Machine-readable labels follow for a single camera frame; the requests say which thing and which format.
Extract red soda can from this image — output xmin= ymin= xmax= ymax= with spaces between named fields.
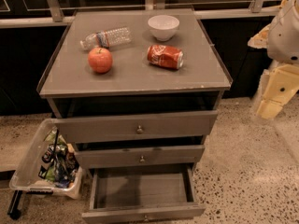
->
xmin=147 ymin=45 xmax=183 ymax=70

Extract metal glass railing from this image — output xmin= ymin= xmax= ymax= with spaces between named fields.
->
xmin=0 ymin=0 xmax=285 ymax=29

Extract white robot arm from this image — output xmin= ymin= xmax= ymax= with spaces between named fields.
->
xmin=248 ymin=0 xmax=299 ymax=119

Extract snack packets in bin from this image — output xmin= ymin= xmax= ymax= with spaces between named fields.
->
xmin=38 ymin=128 xmax=79 ymax=189

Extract black bin stand leg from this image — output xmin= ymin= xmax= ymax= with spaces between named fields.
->
xmin=7 ymin=190 xmax=22 ymax=220

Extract grey drawer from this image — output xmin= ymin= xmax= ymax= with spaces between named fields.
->
xmin=54 ymin=110 xmax=218 ymax=144
xmin=82 ymin=164 xmax=205 ymax=224
xmin=75 ymin=145 xmax=205 ymax=169

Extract grey top drawer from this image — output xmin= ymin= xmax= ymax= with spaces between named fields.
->
xmin=54 ymin=110 xmax=218 ymax=144

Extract grey wooden drawer cabinet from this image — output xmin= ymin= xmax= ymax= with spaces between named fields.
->
xmin=36 ymin=8 xmax=234 ymax=179

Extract red apple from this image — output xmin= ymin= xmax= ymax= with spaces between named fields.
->
xmin=88 ymin=48 xmax=113 ymax=74

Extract grey bottom drawer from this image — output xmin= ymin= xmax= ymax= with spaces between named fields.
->
xmin=82 ymin=164 xmax=205 ymax=224

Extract clear plastic water bottle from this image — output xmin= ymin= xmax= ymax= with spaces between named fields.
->
xmin=79 ymin=26 xmax=132 ymax=50

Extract grey middle drawer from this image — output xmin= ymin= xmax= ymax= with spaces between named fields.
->
xmin=75 ymin=145 xmax=205 ymax=169

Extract white ceramic bowl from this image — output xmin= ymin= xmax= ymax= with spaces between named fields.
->
xmin=148 ymin=15 xmax=179 ymax=41

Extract clear plastic storage bin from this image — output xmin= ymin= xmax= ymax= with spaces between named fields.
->
xmin=9 ymin=119 xmax=83 ymax=199

